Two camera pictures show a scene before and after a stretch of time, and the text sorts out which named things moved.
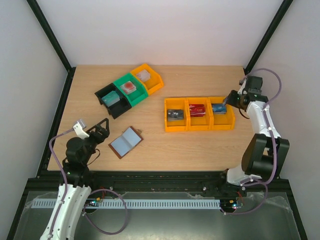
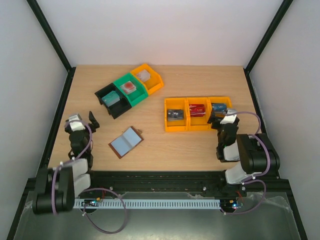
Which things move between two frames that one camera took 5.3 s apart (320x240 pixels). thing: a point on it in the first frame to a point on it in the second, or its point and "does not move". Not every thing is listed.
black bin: [118, 108] does not move
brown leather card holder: [125, 142] does not move
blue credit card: [219, 107] does not move
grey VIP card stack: [175, 114] does not move
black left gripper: [105, 133] to [94, 122]
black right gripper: [233, 98] to [216, 124]
